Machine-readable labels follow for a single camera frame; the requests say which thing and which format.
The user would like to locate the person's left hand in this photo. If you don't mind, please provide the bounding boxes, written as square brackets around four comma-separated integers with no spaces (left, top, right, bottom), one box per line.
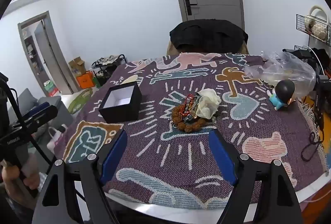
[1,159,41,190]

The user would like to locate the clear plastic bag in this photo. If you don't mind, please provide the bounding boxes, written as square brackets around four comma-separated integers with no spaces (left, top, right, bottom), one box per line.
[244,51,317,100]

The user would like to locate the multicolour bead bracelet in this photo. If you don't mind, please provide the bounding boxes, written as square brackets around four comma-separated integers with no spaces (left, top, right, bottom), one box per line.
[190,95,201,119]

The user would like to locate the white handbag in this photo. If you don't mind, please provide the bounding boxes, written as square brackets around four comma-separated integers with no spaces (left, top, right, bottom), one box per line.
[305,5,329,39]

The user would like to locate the green rug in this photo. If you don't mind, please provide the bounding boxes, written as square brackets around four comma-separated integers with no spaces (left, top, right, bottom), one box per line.
[68,88,93,115]

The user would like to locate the black jewelry box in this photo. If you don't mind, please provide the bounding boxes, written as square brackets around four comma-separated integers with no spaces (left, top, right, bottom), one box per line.
[98,81,143,123]

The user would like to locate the black cord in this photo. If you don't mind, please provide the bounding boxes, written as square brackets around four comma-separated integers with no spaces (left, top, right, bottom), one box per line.
[301,132,324,162]

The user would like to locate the black wire rack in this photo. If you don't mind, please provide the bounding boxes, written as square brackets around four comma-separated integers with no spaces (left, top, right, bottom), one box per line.
[296,14,331,47]

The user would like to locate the black garment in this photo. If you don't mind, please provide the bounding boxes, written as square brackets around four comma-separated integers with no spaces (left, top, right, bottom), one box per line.
[169,20,249,54]

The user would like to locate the grey sofa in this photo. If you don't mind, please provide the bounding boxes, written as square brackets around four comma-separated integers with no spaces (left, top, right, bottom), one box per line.
[7,88,73,142]

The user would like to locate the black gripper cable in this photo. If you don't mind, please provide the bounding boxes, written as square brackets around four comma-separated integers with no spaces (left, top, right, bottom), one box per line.
[4,80,56,165]

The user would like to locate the black shoe rack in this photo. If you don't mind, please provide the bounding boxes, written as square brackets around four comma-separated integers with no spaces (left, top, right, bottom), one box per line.
[90,54,127,85]

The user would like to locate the red bead bracelet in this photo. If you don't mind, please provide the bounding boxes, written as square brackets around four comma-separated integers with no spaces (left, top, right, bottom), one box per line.
[180,94,197,118]

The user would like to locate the printed purple blanket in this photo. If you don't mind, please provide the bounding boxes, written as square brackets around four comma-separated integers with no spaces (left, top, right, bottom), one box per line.
[53,52,330,210]

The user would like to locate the orange box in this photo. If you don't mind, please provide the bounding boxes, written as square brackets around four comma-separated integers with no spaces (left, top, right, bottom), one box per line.
[76,72,94,90]

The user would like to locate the grey shelf cabinet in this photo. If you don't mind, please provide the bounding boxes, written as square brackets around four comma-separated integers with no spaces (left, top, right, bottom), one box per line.
[17,10,74,97]

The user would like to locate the cardboard box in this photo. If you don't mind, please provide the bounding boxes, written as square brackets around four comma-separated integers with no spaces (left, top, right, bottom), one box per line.
[68,57,86,77]

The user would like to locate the black device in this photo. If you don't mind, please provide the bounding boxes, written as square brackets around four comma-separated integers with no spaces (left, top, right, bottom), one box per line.
[313,75,331,132]

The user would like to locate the white tote bag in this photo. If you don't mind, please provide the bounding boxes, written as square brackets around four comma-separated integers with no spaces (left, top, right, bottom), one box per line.
[47,124,69,155]

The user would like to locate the blue doll figurine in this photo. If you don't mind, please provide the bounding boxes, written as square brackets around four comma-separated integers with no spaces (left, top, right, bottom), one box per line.
[267,80,297,111]

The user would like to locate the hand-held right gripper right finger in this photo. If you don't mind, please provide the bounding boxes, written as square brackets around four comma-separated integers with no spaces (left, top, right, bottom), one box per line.
[208,128,304,224]

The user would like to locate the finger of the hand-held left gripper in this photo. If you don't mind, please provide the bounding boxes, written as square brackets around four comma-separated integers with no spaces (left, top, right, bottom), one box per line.
[22,102,51,123]
[12,105,59,133]

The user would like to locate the brown bead bracelet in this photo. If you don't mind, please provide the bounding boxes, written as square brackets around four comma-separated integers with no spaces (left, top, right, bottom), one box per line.
[171,104,208,133]

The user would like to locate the black door handle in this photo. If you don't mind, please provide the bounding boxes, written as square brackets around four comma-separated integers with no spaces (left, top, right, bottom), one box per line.
[185,0,199,16]

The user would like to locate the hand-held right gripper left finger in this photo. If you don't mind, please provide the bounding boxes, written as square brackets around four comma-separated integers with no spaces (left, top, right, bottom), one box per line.
[31,129,128,224]

